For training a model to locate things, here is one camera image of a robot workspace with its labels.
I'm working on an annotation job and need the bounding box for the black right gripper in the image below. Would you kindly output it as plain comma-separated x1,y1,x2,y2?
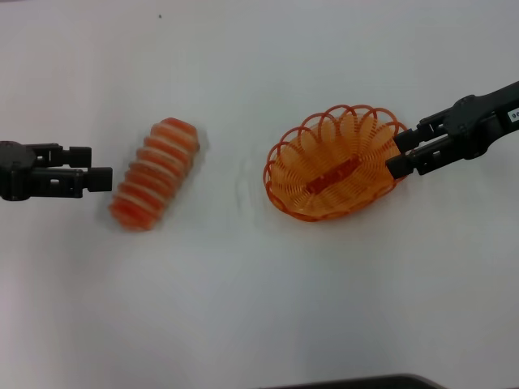
384,79,519,180

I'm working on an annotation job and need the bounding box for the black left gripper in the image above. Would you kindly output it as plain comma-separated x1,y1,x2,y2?
0,139,114,203

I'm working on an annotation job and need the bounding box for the orange white striped toy bread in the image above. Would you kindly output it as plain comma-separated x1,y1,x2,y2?
106,117,201,233

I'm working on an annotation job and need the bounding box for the orange plastic wire basket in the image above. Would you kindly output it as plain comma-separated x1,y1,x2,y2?
262,104,410,223

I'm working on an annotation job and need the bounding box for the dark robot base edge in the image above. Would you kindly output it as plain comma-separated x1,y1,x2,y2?
265,373,445,389

